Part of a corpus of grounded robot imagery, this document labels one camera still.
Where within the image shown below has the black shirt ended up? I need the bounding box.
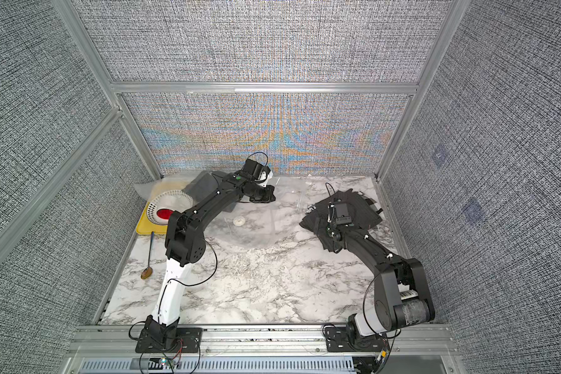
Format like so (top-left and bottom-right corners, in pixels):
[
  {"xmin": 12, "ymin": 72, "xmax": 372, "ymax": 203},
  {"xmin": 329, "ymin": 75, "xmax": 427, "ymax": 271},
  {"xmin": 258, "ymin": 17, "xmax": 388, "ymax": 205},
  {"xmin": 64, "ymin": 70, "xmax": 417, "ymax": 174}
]
[{"xmin": 299, "ymin": 189, "xmax": 382, "ymax": 253}]

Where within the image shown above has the clear plastic vacuum bag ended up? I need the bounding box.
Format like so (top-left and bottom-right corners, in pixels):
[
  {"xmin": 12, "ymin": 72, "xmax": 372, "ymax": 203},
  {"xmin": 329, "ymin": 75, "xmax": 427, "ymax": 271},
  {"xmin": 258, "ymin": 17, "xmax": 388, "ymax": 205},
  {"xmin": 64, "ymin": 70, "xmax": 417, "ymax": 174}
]
[{"xmin": 132, "ymin": 170, "xmax": 328, "ymax": 251}]

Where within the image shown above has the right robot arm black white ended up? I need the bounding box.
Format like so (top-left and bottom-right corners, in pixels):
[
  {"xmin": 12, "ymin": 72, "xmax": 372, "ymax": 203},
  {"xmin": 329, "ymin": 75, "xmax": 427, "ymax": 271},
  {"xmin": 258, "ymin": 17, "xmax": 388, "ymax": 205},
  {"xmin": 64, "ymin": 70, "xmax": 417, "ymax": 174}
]
[{"xmin": 314, "ymin": 220, "xmax": 436, "ymax": 347}]

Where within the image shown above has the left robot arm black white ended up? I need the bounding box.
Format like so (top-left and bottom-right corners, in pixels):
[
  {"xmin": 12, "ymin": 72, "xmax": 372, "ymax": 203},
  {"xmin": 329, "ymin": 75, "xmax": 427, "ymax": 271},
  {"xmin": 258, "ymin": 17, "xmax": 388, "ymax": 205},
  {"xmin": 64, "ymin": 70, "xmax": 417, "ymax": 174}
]
[{"xmin": 152, "ymin": 172, "xmax": 276, "ymax": 328}]

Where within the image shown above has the white patterned bowl red inside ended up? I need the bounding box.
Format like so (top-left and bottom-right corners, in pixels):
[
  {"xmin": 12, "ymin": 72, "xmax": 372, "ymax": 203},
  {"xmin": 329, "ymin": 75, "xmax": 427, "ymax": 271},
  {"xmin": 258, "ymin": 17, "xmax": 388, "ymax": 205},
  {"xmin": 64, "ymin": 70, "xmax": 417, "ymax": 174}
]
[{"xmin": 146, "ymin": 189, "xmax": 194, "ymax": 225}]

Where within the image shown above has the yellow plastic tray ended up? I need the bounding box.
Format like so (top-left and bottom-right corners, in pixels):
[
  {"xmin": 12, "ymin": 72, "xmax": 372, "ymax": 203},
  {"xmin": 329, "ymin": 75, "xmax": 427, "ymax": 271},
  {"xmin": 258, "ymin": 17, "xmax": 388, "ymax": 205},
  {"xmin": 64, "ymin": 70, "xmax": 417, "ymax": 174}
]
[{"xmin": 134, "ymin": 179, "xmax": 194, "ymax": 235}]

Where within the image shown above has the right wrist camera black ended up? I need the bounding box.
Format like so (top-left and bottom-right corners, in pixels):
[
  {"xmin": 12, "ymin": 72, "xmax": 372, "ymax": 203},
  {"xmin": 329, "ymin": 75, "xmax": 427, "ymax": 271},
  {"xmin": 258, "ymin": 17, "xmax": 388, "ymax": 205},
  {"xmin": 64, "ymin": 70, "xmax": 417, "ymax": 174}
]
[{"xmin": 330, "ymin": 202, "xmax": 353, "ymax": 226}]

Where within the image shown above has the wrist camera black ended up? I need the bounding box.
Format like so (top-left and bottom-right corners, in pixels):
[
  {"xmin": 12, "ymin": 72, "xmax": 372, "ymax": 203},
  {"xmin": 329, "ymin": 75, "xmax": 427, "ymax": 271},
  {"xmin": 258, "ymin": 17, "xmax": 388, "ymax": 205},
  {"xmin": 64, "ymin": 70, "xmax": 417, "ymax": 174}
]
[
  {"xmin": 330, "ymin": 202, "xmax": 353, "ymax": 226},
  {"xmin": 242, "ymin": 158, "xmax": 272, "ymax": 183}
]

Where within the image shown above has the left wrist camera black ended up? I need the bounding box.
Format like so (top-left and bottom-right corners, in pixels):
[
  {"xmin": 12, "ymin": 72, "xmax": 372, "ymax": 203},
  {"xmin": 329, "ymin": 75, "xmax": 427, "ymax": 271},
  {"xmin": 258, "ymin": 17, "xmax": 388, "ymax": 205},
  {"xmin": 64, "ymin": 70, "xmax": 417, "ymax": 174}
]
[{"xmin": 242, "ymin": 158, "xmax": 272, "ymax": 183}]

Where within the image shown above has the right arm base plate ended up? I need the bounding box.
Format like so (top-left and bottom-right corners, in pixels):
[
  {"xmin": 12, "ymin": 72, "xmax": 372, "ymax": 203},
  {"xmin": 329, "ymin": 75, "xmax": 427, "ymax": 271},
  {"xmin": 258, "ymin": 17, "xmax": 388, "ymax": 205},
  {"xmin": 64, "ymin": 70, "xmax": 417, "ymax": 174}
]
[{"xmin": 322, "ymin": 325, "xmax": 390, "ymax": 353}]

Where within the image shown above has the front aluminium rail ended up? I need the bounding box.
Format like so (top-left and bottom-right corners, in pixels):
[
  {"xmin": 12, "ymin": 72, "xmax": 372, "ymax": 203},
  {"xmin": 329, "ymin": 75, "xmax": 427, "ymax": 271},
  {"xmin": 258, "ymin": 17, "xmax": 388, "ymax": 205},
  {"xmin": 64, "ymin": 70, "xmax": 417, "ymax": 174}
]
[{"xmin": 65, "ymin": 324, "xmax": 461, "ymax": 358}]

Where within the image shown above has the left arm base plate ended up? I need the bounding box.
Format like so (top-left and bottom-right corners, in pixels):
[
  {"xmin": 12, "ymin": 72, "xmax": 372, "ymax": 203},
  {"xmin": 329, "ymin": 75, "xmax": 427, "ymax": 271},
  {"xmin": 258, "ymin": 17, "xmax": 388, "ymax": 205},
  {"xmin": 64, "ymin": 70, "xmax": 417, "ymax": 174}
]
[{"xmin": 135, "ymin": 327, "xmax": 204, "ymax": 354}]

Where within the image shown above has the aluminium frame of enclosure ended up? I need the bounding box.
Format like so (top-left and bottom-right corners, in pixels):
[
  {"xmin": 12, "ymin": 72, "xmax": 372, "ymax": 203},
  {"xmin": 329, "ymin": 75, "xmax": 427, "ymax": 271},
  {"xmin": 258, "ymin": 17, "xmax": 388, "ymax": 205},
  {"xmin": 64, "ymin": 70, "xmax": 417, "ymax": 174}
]
[{"xmin": 0, "ymin": 0, "xmax": 561, "ymax": 328}]

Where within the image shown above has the white slotted cable duct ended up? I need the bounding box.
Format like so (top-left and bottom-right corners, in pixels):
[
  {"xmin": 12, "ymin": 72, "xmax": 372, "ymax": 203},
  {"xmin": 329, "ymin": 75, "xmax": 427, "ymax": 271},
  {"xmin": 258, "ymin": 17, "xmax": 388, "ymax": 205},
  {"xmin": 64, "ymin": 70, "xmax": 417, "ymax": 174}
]
[{"xmin": 79, "ymin": 356, "xmax": 356, "ymax": 373}]

